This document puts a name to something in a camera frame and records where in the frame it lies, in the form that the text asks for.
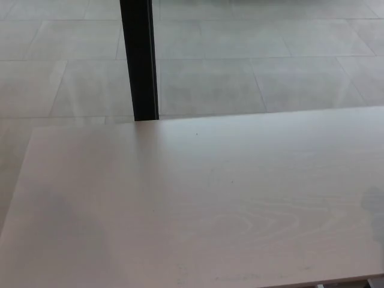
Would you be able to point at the black vertical metal post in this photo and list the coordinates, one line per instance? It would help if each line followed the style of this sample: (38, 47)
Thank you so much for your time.
(139, 60)

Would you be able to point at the white frame under desk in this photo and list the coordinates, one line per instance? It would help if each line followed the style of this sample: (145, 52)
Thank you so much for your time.
(373, 282)

